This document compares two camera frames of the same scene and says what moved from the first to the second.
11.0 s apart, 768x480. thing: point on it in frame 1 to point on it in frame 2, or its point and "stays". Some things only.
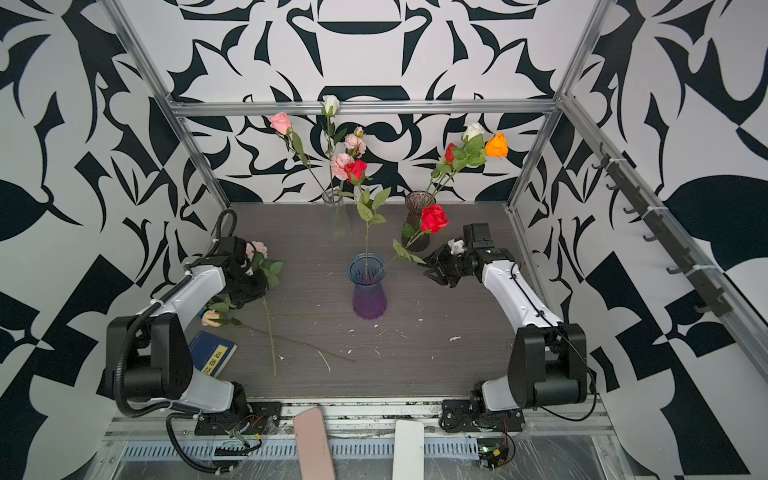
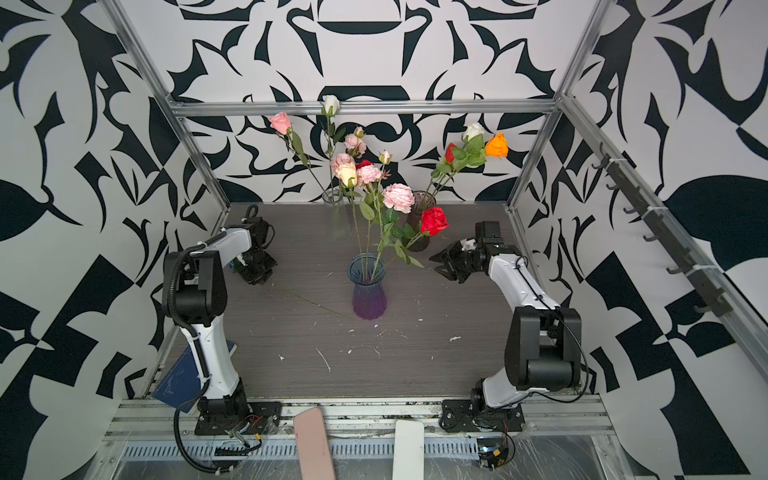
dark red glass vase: (414, 203) stays
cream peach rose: (219, 316) to (344, 168)
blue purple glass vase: (368, 270) stays
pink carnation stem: (269, 273) to (396, 198)
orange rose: (497, 145) stays
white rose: (475, 150) stays
